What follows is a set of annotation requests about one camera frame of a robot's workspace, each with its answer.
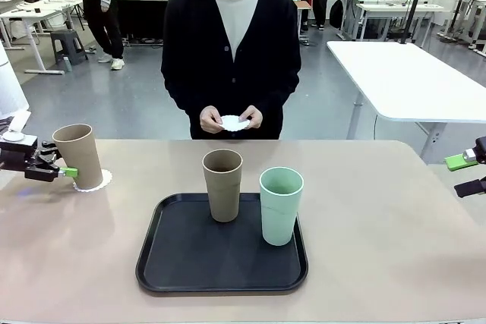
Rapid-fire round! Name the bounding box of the pale green tall cup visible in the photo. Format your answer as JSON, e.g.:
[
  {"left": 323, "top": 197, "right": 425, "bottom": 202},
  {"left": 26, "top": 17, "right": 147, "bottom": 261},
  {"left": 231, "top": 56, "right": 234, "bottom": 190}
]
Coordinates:
[{"left": 259, "top": 166, "right": 305, "bottom": 247}]

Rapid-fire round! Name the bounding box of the desk with black panel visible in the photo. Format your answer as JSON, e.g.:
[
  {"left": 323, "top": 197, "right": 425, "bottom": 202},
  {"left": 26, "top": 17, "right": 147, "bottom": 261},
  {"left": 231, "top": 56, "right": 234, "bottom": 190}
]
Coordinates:
[{"left": 113, "top": 0, "right": 184, "bottom": 45}]

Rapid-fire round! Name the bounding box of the black backpack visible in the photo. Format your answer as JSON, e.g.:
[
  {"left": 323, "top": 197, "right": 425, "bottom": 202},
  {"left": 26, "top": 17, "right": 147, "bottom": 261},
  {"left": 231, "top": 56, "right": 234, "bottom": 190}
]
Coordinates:
[{"left": 329, "top": 0, "right": 345, "bottom": 30}]

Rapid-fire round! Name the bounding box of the white scalloped paper coaster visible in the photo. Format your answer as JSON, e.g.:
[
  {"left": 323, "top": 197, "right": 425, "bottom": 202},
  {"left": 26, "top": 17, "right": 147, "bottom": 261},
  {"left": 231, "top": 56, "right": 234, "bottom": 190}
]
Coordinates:
[
  {"left": 72, "top": 169, "right": 114, "bottom": 193},
  {"left": 219, "top": 115, "right": 251, "bottom": 133}
]

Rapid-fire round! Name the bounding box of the grey plastic stool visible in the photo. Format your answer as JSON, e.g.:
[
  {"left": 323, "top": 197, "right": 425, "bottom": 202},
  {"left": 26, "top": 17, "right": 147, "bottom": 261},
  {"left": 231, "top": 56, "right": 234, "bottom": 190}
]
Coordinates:
[{"left": 50, "top": 30, "right": 89, "bottom": 66}]

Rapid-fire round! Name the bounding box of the person's left hand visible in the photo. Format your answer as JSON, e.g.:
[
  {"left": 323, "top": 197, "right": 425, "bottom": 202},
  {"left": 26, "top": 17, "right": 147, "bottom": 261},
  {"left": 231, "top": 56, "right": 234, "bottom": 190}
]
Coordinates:
[{"left": 238, "top": 105, "right": 264, "bottom": 130}]

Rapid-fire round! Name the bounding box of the person's left forearm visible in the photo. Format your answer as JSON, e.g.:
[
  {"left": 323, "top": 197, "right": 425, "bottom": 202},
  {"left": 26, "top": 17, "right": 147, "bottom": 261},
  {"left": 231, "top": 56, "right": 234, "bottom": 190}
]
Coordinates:
[{"left": 252, "top": 71, "right": 303, "bottom": 116}]

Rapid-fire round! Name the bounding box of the person's right forearm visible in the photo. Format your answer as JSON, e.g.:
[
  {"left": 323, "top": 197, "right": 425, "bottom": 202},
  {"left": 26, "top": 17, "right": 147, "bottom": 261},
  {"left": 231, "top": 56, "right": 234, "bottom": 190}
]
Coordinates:
[{"left": 161, "top": 71, "right": 214, "bottom": 115}]

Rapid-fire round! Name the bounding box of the person's right hand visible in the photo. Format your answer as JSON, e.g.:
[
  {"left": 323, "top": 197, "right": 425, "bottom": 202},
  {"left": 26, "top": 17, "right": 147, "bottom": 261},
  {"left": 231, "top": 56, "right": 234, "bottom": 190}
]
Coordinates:
[{"left": 199, "top": 105, "right": 225, "bottom": 134}]

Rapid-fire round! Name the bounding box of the white standing desk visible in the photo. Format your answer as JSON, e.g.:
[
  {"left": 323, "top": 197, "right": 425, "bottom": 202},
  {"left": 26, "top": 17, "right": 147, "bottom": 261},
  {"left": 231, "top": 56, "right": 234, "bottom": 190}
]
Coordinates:
[{"left": 447, "top": 0, "right": 486, "bottom": 51}]

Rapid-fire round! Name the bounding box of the white desk with clutter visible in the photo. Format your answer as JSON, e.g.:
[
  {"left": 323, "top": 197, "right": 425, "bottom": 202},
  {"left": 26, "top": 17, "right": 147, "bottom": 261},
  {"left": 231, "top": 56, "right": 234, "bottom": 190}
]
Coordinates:
[{"left": 0, "top": 0, "right": 85, "bottom": 75}]

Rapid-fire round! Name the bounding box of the white desk with crossbar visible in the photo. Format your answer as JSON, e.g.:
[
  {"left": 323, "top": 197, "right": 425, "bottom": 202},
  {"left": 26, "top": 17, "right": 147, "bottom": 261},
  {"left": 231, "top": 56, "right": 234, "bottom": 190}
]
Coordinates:
[{"left": 355, "top": 2, "right": 446, "bottom": 42}]

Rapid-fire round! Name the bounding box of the brown tall cup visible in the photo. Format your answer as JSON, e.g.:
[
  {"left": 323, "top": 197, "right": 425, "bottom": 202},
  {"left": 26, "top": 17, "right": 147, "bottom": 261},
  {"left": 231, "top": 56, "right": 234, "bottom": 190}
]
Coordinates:
[
  {"left": 201, "top": 149, "right": 243, "bottom": 223},
  {"left": 52, "top": 123, "right": 104, "bottom": 190}
]

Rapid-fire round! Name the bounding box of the person in grey sweatshirt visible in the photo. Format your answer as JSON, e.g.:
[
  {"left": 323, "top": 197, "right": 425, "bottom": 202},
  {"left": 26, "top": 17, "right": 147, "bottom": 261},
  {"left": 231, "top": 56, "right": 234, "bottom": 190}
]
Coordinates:
[{"left": 63, "top": 0, "right": 126, "bottom": 71}]

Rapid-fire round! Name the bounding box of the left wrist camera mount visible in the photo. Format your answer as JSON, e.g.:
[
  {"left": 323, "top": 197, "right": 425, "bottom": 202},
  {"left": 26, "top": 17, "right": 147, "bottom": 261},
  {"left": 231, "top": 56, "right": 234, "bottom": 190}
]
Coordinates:
[{"left": 2, "top": 110, "right": 32, "bottom": 143}]

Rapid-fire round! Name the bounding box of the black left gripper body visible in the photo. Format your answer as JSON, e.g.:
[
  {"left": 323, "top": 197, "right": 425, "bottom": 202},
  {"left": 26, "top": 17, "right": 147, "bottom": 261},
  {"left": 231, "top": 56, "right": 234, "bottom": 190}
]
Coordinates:
[{"left": 0, "top": 137, "right": 41, "bottom": 171}]

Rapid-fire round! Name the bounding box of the black tripod stand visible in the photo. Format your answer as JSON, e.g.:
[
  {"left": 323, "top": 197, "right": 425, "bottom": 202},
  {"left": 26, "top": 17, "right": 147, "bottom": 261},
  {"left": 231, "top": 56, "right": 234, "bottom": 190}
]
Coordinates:
[{"left": 400, "top": 0, "right": 434, "bottom": 45}]

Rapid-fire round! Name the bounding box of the person in black cardigan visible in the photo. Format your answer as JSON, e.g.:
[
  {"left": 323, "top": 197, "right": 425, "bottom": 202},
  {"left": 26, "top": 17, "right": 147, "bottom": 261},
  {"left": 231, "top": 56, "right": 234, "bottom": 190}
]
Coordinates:
[{"left": 160, "top": 0, "right": 303, "bottom": 140}]

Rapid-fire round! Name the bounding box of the black plastic serving tray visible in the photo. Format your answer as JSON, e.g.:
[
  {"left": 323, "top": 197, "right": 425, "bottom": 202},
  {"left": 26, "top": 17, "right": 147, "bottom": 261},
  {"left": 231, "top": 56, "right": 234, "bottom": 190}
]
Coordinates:
[{"left": 135, "top": 192, "right": 309, "bottom": 294}]

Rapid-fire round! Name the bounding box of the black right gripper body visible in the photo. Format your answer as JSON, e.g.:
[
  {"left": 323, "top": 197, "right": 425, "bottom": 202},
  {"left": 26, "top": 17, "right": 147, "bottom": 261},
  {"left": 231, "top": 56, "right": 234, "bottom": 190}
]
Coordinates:
[{"left": 472, "top": 137, "right": 486, "bottom": 165}]

